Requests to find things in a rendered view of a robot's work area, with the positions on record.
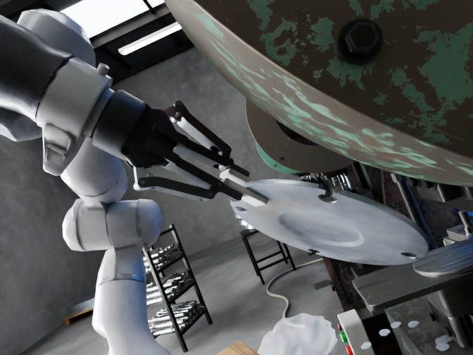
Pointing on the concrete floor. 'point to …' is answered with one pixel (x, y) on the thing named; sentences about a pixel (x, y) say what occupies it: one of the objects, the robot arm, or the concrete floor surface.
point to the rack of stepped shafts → (174, 312)
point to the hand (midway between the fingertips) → (243, 187)
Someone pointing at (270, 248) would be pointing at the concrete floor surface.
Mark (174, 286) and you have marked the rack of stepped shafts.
